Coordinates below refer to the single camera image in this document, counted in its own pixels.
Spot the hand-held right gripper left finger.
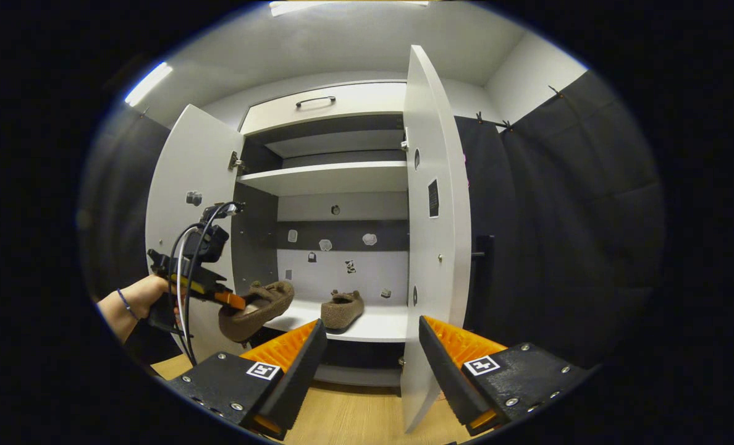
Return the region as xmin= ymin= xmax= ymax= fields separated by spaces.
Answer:
xmin=166 ymin=318 xmax=329 ymax=441

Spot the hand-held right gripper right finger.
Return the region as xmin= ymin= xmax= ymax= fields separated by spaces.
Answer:
xmin=418 ymin=315 xmax=590 ymax=436

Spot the brown felt shoe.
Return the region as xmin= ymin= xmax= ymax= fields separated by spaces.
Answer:
xmin=321 ymin=289 xmax=365 ymax=329
xmin=219 ymin=281 xmax=295 ymax=342

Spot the white shoe cabinet door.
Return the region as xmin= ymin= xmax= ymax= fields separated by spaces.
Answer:
xmin=146 ymin=104 xmax=247 ymax=365
xmin=400 ymin=44 xmax=471 ymax=433

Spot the white grey shoe cabinet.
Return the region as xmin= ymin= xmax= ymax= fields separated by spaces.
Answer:
xmin=231 ymin=80 xmax=412 ymax=389

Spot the white cabinet drawer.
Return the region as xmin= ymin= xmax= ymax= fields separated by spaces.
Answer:
xmin=240 ymin=82 xmax=408 ymax=135

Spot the ceiling light panel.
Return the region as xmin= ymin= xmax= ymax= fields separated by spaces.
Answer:
xmin=268 ymin=0 xmax=429 ymax=17
xmin=125 ymin=62 xmax=174 ymax=107

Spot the black backdrop cloth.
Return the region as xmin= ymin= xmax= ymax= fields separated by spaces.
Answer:
xmin=453 ymin=69 xmax=667 ymax=371

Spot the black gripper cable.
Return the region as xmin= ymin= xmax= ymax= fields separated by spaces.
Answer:
xmin=169 ymin=203 xmax=245 ymax=367

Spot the dark thin bracelet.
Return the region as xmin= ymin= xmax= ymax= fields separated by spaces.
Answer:
xmin=117 ymin=288 xmax=140 ymax=321

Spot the black door handle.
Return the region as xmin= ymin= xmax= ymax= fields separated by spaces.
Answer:
xmin=470 ymin=235 xmax=495 ymax=313

